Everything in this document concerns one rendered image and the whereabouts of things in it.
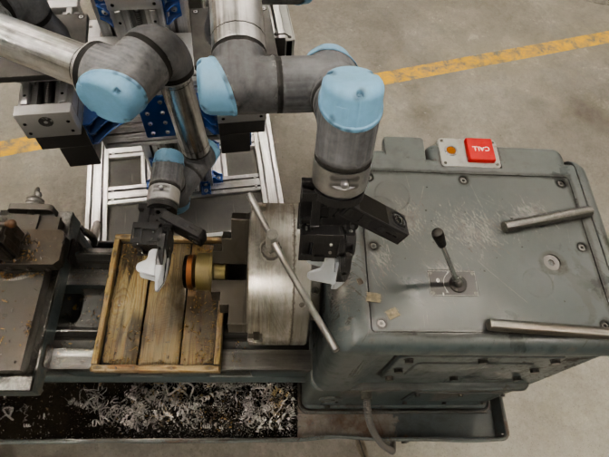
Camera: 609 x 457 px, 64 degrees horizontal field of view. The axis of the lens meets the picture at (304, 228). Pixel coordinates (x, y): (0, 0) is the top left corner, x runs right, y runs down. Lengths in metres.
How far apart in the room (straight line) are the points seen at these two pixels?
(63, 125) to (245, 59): 0.84
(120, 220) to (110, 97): 1.29
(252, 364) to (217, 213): 1.05
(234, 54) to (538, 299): 0.71
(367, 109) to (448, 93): 2.55
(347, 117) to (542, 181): 0.69
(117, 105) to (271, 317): 0.50
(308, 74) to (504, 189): 0.60
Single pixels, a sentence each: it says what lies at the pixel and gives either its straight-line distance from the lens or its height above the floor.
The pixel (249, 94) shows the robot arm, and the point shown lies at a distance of 0.65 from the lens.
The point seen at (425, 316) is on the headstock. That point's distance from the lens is 0.94.
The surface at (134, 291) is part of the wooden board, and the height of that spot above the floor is 0.88.
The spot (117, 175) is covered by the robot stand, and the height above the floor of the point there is 0.21.
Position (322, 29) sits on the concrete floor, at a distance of 3.31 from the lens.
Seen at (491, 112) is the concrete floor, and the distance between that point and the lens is 3.12.
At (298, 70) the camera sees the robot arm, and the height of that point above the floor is 1.64.
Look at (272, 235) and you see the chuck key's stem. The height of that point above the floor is 1.32.
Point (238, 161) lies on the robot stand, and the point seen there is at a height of 0.21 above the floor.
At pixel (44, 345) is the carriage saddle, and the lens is 1.34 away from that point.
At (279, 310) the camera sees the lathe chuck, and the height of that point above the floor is 1.18.
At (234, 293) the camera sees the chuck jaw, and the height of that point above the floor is 1.11.
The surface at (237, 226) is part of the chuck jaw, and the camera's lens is 1.04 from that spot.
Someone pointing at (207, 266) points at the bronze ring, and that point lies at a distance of 1.08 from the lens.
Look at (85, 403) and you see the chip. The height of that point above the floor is 0.55.
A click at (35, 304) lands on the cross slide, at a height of 0.97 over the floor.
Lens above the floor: 2.10
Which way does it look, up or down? 62 degrees down
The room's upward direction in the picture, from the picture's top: 9 degrees clockwise
